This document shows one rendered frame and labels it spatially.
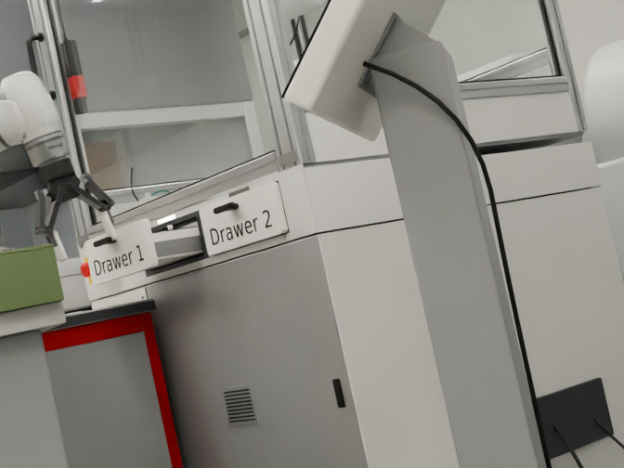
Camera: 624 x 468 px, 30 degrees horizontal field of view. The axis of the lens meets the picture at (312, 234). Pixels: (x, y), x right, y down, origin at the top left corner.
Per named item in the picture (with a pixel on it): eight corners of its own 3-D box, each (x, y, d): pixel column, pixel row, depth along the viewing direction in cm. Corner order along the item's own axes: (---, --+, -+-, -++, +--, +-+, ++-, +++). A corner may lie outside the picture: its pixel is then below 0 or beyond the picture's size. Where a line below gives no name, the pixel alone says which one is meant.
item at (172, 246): (154, 260, 262) (149, 233, 262) (101, 278, 282) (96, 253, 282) (292, 237, 287) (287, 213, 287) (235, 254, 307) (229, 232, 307)
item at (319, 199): (317, 232, 237) (301, 163, 238) (88, 301, 316) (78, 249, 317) (602, 185, 297) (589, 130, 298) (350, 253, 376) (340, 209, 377)
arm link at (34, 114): (71, 129, 266) (19, 150, 268) (44, 65, 265) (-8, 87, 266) (57, 129, 255) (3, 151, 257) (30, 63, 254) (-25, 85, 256)
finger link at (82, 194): (60, 190, 264) (63, 185, 265) (102, 214, 269) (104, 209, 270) (69, 187, 261) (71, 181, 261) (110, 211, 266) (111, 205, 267)
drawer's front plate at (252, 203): (282, 233, 243) (271, 181, 244) (208, 256, 266) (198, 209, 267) (289, 231, 244) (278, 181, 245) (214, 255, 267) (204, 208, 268)
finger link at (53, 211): (67, 188, 261) (60, 185, 260) (53, 233, 256) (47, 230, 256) (58, 191, 264) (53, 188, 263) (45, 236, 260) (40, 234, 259)
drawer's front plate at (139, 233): (152, 266, 259) (142, 218, 260) (93, 286, 282) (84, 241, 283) (159, 266, 260) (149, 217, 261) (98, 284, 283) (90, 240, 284)
